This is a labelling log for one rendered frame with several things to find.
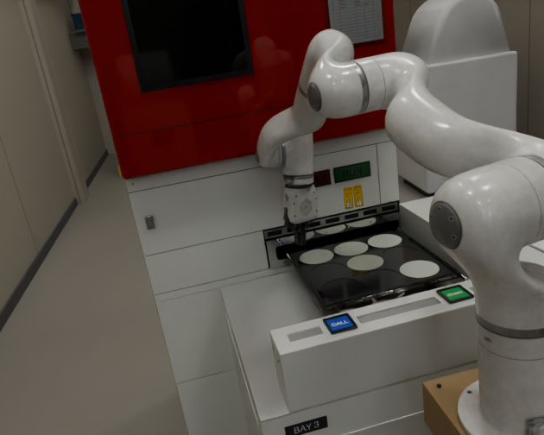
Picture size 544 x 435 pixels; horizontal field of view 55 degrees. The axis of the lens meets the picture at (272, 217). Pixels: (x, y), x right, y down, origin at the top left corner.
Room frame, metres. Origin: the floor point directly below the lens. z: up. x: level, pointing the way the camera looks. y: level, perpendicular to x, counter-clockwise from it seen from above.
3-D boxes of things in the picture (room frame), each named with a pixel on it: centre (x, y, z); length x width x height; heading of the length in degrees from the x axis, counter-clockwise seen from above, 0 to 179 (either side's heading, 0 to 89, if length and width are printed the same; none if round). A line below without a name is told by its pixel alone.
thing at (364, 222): (1.52, -0.19, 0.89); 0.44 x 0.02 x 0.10; 100
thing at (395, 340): (0.95, -0.24, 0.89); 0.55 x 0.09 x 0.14; 100
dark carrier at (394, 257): (1.32, -0.24, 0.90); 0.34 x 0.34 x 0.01; 10
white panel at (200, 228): (1.51, -0.01, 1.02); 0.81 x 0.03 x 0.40; 100
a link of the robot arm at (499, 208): (0.65, -0.30, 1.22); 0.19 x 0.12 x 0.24; 108
